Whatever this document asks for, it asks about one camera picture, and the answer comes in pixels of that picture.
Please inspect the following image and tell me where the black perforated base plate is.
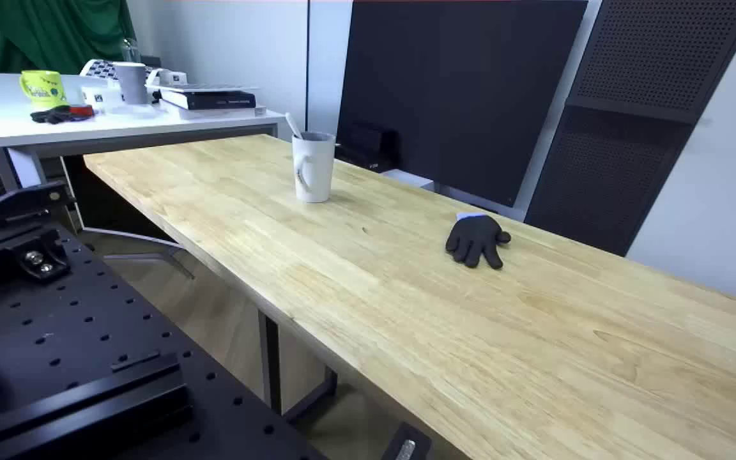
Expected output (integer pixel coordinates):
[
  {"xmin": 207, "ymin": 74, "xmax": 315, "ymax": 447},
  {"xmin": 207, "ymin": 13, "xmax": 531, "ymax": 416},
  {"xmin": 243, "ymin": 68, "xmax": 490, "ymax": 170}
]
[{"xmin": 0, "ymin": 220, "xmax": 329, "ymax": 460}]

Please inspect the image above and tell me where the black clamp mount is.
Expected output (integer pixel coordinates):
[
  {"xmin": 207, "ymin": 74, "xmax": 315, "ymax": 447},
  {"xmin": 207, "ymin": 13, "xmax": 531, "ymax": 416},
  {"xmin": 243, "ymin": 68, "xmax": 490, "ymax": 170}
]
[{"xmin": 0, "ymin": 179, "xmax": 76, "ymax": 241}]

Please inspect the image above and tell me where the white low platform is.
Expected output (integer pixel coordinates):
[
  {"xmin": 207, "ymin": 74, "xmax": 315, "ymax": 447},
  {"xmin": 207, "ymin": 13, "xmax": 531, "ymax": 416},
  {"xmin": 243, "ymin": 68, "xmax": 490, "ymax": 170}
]
[{"xmin": 379, "ymin": 167, "xmax": 441, "ymax": 194}]

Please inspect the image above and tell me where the black rail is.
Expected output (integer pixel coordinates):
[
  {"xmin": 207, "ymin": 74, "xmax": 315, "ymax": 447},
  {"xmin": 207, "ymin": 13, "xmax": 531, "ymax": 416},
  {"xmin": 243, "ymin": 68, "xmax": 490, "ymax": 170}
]
[{"xmin": 0, "ymin": 351, "xmax": 195, "ymax": 460}]

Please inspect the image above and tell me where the green curtain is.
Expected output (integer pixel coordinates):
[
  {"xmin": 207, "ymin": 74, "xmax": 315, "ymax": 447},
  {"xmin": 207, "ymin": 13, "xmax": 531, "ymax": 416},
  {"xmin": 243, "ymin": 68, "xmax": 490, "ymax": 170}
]
[{"xmin": 0, "ymin": 0, "xmax": 138, "ymax": 78}]

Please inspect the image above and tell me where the black floor foot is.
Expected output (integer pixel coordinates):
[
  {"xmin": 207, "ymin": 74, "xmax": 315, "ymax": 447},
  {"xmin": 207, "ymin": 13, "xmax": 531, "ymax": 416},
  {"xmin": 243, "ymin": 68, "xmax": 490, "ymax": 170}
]
[{"xmin": 382, "ymin": 423, "xmax": 436, "ymax": 460}]

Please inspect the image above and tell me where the white checkered object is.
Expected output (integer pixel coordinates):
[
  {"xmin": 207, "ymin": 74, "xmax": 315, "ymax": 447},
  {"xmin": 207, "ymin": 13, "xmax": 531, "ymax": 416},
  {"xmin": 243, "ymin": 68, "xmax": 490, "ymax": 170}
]
[{"xmin": 76, "ymin": 57, "xmax": 125, "ymax": 116}]

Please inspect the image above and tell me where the grey mug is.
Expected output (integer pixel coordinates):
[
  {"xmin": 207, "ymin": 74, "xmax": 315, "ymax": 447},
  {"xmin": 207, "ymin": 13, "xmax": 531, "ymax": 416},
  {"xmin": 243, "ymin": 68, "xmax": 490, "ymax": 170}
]
[{"xmin": 110, "ymin": 60, "xmax": 157, "ymax": 108}]

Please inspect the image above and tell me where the large dark panel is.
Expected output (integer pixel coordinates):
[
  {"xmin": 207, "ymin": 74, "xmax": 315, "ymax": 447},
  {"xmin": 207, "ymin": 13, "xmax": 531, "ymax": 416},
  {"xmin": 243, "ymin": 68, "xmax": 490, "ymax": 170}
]
[{"xmin": 336, "ymin": 0, "xmax": 591, "ymax": 213}]

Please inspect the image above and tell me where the small black screwed bracket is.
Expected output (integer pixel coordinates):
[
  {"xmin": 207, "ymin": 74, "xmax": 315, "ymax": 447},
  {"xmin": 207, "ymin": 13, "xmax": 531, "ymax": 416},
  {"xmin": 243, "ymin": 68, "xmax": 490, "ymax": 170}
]
[{"xmin": 14, "ymin": 241, "xmax": 75, "ymax": 283}]

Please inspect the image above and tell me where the white ceramic mug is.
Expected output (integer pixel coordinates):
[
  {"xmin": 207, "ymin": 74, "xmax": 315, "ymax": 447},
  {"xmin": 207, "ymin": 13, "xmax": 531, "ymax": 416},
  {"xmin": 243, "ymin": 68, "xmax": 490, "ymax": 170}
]
[{"xmin": 290, "ymin": 130, "xmax": 341, "ymax": 207}]

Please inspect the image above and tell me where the thin silver pole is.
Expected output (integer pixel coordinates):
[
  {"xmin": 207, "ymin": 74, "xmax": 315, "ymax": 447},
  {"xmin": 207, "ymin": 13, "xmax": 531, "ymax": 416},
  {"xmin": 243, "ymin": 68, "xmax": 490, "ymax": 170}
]
[{"xmin": 301, "ymin": 0, "xmax": 318, "ymax": 139}]

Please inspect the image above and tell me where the black work glove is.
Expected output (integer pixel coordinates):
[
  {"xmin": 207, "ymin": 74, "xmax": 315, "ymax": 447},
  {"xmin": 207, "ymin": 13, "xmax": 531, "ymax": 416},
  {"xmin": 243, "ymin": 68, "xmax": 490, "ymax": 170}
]
[{"xmin": 443, "ymin": 213, "xmax": 515, "ymax": 273}]

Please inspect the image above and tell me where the black table leg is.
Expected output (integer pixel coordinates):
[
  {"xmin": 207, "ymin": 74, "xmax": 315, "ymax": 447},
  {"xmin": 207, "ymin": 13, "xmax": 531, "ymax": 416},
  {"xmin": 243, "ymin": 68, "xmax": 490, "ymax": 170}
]
[{"xmin": 257, "ymin": 310, "xmax": 342, "ymax": 425}]

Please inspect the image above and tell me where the white diagonal beam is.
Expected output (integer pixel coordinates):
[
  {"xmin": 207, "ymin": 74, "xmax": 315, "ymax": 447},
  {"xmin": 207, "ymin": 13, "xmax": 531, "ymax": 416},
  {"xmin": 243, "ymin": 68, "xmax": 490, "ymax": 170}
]
[{"xmin": 510, "ymin": 0, "xmax": 605, "ymax": 222}]

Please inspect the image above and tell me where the yellow-green cup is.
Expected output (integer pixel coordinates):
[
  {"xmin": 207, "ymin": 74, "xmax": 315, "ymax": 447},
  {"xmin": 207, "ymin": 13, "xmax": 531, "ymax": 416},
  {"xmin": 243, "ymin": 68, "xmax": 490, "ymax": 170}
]
[{"xmin": 18, "ymin": 68, "xmax": 73, "ymax": 112}]

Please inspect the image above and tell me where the small white desk object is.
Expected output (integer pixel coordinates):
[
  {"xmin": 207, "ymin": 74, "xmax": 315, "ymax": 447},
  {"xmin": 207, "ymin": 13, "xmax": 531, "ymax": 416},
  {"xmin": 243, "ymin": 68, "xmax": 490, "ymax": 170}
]
[{"xmin": 143, "ymin": 68, "xmax": 191, "ymax": 92}]

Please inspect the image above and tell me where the flat white box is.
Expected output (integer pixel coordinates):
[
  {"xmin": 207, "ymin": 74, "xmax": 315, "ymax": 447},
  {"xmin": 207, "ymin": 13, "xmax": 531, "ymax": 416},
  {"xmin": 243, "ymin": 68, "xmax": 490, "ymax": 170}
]
[{"xmin": 160, "ymin": 84, "xmax": 258, "ymax": 116}]

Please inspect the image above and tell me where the dark perforated panel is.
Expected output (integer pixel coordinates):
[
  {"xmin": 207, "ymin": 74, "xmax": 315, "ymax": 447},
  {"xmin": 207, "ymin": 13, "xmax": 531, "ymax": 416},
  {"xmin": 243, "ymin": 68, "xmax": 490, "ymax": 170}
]
[{"xmin": 524, "ymin": 0, "xmax": 736, "ymax": 258}]

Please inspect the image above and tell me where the white desk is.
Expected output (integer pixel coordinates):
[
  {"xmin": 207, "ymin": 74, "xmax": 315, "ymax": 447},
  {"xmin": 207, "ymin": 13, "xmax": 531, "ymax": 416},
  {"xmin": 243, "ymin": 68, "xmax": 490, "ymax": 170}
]
[{"xmin": 0, "ymin": 69, "xmax": 291, "ymax": 239}]

